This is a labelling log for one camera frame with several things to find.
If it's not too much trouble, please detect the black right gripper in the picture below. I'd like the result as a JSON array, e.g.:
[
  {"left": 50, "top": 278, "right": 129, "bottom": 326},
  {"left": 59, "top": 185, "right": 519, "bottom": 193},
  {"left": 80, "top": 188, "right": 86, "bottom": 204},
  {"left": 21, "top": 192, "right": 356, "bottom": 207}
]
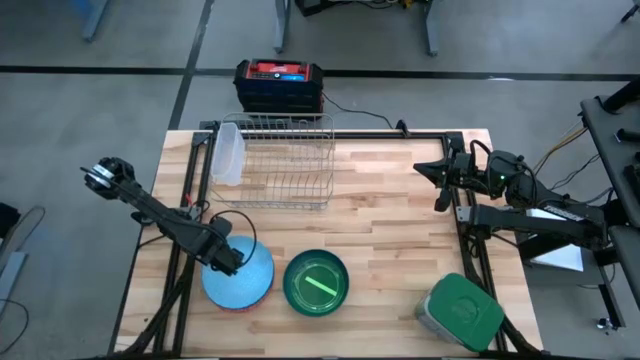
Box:
[{"left": 413, "top": 149, "right": 484, "bottom": 213}]

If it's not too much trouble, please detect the light blue patterned plate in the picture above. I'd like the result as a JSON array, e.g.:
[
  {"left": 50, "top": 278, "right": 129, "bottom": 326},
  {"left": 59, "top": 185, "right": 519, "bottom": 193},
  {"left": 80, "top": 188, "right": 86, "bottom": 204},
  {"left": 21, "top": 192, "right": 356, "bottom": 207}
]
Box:
[{"left": 201, "top": 234, "right": 276, "bottom": 311}]

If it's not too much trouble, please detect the wire dish rack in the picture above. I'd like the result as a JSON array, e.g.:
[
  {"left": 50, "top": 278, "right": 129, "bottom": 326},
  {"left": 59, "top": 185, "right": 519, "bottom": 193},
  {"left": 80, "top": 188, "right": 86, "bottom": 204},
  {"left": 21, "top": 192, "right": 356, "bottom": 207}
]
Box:
[{"left": 208, "top": 112, "right": 336, "bottom": 211}]

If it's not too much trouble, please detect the green glossy shallow bowl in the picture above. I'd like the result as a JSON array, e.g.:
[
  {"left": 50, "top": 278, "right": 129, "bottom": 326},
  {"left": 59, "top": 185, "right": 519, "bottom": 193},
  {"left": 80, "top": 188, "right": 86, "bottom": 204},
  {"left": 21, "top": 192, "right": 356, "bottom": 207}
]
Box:
[{"left": 282, "top": 248, "right": 350, "bottom": 318}]

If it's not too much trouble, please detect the bright green tape strip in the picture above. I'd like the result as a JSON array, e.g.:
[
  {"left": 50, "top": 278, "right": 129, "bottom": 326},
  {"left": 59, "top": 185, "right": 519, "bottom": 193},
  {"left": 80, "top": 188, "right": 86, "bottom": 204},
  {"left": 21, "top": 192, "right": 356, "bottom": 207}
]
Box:
[{"left": 304, "top": 275, "right": 339, "bottom": 297}]

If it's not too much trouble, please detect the green lidded container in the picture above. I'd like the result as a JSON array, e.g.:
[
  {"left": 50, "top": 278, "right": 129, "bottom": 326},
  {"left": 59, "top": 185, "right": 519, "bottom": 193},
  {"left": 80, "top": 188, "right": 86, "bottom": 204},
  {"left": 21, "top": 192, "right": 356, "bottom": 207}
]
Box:
[{"left": 413, "top": 272, "right": 505, "bottom": 353}]

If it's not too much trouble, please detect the white paper sheet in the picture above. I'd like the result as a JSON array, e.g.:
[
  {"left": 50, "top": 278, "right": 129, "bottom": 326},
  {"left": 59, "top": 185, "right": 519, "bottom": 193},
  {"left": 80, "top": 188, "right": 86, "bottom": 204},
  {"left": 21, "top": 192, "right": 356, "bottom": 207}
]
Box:
[{"left": 529, "top": 207, "right": 585, "bottom": 274}]

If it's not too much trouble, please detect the red black power station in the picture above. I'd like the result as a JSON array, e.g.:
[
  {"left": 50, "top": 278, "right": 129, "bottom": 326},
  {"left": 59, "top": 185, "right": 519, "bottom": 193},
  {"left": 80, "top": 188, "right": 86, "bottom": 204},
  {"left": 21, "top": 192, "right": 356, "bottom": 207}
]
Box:
[{"left": 233, "top": 58, "right": 325, "bottom": 115}]

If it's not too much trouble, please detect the grey side table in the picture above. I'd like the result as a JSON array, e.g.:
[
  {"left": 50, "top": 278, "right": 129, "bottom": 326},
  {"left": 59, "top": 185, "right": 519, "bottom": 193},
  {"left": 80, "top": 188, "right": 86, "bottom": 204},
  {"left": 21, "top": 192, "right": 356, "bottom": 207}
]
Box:
[{"left": 579, "top": 94, "right": 640, "bottom": 311}]

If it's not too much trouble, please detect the black equipment under desk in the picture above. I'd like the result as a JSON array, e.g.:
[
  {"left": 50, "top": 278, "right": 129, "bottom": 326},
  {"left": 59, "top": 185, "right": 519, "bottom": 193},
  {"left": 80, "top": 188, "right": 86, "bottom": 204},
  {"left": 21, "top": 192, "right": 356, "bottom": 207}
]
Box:
[{"left": 294, "top": 0, "right": 429, "bottom": 16}]

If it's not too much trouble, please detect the black furniture leg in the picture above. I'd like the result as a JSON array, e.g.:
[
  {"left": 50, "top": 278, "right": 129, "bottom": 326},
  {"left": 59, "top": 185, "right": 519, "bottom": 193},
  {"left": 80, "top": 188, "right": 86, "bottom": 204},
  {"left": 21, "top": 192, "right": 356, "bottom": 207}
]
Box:
[{"left": 619, "top": 0, "right": 640, "bottom": 24}]

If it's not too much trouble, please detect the blue grey desk leg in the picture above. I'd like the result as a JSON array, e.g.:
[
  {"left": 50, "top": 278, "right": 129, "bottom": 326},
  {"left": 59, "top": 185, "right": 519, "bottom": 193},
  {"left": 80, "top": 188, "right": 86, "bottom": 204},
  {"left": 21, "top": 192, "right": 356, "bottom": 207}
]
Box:
[{"left": 82, "top": 0, "right": 109, "bottom": 44}]

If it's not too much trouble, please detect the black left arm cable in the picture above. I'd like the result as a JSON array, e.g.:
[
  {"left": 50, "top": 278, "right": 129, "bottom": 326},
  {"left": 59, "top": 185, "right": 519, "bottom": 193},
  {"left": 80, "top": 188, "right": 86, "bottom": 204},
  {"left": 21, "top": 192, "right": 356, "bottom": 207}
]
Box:
[{"left": 207, "top": 209, "right": 258, "bottom": 266}]

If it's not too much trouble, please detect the black power cable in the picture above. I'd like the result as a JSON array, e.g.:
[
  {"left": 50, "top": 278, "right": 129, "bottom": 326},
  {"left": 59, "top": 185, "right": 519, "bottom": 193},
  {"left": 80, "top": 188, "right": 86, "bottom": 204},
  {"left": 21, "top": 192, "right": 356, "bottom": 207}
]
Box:
[{"left": 321, "top": 91, "right": 412, "bottom": 139}]

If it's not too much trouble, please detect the yellow cable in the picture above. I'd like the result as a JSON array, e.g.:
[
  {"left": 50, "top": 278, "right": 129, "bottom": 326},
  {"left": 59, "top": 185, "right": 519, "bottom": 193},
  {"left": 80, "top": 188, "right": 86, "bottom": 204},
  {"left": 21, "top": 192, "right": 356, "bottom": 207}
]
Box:
[{"left": 532, "top": 127, "right": 589, "bottom": 174}]

